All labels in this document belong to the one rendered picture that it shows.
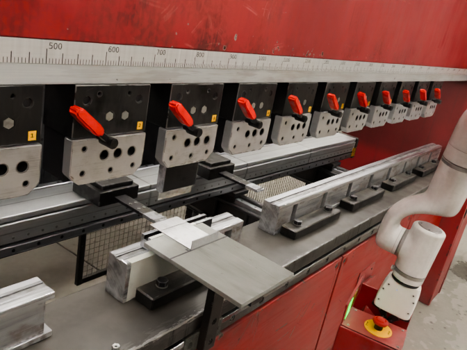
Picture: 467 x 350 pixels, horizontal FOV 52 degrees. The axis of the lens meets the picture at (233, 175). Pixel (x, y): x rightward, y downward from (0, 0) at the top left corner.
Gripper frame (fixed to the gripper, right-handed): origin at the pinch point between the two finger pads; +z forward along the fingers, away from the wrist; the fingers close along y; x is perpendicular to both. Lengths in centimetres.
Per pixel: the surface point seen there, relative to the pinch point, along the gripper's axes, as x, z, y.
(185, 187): -39, -31, -50
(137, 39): -62, -63, -54
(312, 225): 10.3, -13.3, -30.5
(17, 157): -81, -45, -55
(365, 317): -7.0, -3.3, -5.3
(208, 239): -42, -24, -41
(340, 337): -15.1, 0.7, -8.7
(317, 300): 13.8, 12.1, -21.0
